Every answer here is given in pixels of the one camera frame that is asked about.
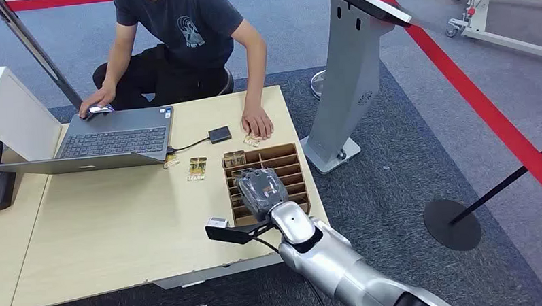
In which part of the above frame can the white wheeled frame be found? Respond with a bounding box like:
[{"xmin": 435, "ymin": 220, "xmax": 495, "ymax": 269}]
[{"xmin": 444, "ymin": 0, "xmax": 542, "ymax": 66}]

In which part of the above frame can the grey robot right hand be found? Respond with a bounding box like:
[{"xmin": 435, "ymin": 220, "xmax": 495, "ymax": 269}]
[{"xmin": 233, "ymin": 167, "xmax": 290, "ymax": 222}]

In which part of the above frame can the person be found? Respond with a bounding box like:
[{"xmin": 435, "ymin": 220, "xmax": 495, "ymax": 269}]
[{"xmin": 74, "ymin": 0, "xmax": 275, "ymax": 147}]

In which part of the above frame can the grey laptop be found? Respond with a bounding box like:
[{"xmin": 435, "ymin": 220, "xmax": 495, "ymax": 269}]
[{"xmin": 0, "ymin": 105, "xmax": 176, "ymax": 177}]

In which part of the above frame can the brown wooden card organizer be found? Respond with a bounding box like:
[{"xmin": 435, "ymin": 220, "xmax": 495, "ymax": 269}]
[{"xmin": 221, "ymin": 142, "xmax": 311, "ymax": 228}]

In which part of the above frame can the black stanchion with round base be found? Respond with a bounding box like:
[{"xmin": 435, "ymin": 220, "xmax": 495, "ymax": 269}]
[{"xmin": 421, "ymin": 139, "xmax": 542, "ymax": 253}]

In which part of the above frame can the black card reader cable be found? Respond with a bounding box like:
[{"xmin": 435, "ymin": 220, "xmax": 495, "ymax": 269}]
[{"xmin": 167, "ymin": 135, "xmax": 211, "ymax": 154}]

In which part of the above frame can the black stanchion pole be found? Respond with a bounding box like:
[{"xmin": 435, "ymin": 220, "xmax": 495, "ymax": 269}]
[{"xmin": 0, "ymin": 0, "xmax": 84, "ymax": 113}]

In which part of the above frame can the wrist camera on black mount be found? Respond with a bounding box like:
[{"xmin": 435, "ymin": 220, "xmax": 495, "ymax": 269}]
[{"xmin": 205, "ymin": 215, "xmax": 275, "ymax": 246}]

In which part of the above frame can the person's left hand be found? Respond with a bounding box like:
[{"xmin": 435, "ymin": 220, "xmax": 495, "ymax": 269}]
[{"xmin": 241, "ymin": 104, "xmax": 275, "ymax": 141}]

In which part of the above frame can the grey kiosk stand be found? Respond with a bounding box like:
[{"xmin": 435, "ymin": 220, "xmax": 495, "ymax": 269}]
[{"xmin": 294, "ymin": 0, "xmax": 418, "ymax": 175}]

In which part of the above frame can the black stool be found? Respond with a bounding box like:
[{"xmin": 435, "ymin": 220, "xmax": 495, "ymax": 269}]
[{"xmin": 216, "ymin": 67, "xmax": 235, "ymax": 97}]

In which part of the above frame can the black card reader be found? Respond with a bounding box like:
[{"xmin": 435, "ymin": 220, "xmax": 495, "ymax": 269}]
[{"xmin": 207, "ymin": 125, "xmax": 233, "ymax": 145}]

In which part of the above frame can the person's right hand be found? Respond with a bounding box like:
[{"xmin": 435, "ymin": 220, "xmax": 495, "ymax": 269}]
[{"xmin": 77, "ymin": 85, "xmax": 118, "ymax": 119}]

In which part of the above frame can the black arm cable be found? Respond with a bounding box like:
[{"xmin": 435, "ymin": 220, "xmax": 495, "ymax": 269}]
[{"xmin": 255, "ymin": 233, "xmax": 332, "ymax": 306}]

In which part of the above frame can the chrome round base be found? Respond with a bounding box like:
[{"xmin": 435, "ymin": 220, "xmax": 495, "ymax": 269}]
[{"xmin": 309, "ymin": 70, "xmax": 328, "ymax": 101}]

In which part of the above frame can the white cabinet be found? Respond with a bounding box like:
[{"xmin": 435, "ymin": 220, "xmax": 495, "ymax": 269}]
[{"xmin": 0, "ymin": 65, "xmax": 65, "ymax": 163}]

